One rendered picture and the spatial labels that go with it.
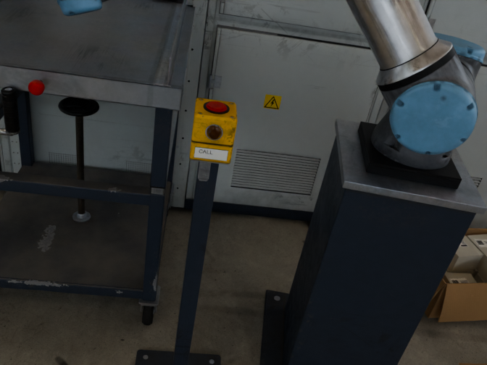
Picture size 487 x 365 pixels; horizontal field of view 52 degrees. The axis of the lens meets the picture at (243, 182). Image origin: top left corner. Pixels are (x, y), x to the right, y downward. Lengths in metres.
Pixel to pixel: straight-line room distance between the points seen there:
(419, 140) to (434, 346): 1.08
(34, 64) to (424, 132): 0.83
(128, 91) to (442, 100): 0.66
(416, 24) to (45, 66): 0.78
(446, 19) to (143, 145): 1.20
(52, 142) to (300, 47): 1.01
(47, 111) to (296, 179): 1.01
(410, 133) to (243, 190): 1.21
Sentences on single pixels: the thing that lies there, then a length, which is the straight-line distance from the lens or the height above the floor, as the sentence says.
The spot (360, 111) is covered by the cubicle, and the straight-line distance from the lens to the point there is 1.98.
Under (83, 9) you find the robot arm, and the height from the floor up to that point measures 0.97.
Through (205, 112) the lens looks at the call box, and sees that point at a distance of 0.94.
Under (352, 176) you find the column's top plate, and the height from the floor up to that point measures 0.75.
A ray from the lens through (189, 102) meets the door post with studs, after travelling 1.92.
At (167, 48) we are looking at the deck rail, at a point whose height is 0.85.
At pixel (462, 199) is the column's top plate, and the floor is 0.75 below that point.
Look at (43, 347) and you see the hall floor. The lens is 1.68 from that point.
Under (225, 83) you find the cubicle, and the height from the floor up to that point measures 0.60.
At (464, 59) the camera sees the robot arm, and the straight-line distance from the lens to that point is 1.14.
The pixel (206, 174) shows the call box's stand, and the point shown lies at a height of 0.76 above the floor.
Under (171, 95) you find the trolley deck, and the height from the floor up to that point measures 0.83.
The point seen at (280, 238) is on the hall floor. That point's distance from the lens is 2.11.
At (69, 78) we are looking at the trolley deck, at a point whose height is 0.84.
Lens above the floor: 1.31
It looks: 33 degrees down
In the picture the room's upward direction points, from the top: 11 degrees clockwise
